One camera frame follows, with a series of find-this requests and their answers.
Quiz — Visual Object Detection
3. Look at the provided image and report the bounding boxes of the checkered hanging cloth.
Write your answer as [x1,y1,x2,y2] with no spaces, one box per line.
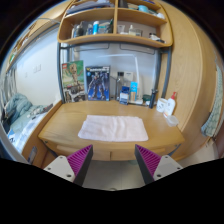
[201,66,223,137]

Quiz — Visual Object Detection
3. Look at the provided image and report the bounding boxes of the black cylinder bottle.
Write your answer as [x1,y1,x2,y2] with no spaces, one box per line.
[149,89,157,109]

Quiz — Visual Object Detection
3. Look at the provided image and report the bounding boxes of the blue robot model box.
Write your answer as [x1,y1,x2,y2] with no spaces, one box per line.
[86,66,110,101]

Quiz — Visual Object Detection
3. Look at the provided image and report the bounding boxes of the clear plastic container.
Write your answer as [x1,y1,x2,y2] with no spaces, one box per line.
[166,115,179,127]

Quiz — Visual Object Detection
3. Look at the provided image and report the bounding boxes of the green Groot box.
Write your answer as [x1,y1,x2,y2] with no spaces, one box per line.
[62,60,86,103]

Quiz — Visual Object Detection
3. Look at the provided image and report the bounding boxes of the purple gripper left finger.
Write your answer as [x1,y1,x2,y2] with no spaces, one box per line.
[44,145,93,186]

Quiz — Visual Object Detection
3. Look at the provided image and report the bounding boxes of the wooden desk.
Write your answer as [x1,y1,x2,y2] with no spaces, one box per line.
[39,101,184,161]

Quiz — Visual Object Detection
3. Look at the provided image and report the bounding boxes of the light blue carton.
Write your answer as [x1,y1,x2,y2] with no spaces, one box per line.
[130,81,138,101]

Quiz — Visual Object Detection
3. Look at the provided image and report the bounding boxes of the wooden wall shelf unit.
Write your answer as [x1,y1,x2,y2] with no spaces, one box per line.
[57,0,173,48]

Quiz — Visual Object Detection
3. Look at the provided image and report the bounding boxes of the white folded towel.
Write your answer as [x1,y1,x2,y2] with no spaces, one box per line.
[78,115,148,142]

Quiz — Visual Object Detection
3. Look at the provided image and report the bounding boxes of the white mug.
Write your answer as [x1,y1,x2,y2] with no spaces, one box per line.
[156,98,167,113]

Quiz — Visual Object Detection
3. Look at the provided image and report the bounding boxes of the small blue box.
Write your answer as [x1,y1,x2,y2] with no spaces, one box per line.
[119,86,129,105]

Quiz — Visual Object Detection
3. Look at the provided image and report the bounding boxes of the clear water bottle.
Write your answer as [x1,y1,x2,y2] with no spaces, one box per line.
[115,72,124,101]

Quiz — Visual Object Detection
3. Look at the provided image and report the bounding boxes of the bed with teal bedding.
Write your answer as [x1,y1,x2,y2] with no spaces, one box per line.
[2,93,53,153]

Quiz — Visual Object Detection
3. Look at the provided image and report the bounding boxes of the white lotion pump bottle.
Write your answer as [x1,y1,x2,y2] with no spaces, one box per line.
[164,93,176,117]

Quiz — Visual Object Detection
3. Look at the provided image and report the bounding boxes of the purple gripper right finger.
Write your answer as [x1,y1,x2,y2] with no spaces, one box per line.
[135,145,182,184]

